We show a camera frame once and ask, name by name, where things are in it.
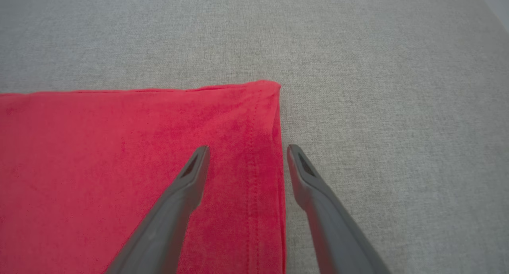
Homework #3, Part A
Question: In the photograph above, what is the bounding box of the grey fabric sofa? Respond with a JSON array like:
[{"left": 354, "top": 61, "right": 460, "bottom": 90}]
[{"left": 0, "top": 0, "right": 509, "bottom": 274}]

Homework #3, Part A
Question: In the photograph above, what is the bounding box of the red t-shirt striped white trim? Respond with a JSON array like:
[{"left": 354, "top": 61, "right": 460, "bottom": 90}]
[{"left": 0, "top": 80, "right": 287, "bottom": 274}]

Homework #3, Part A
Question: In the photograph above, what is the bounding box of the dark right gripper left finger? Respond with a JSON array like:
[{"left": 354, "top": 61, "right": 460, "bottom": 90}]
[{"left": 104, "top": 145, "right": 210, "bottom": 274}]

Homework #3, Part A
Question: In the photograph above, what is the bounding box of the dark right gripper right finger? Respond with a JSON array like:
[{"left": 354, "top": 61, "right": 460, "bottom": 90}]
[{"left": 287, "top": 144, "right": 392, "bottom": 274}]

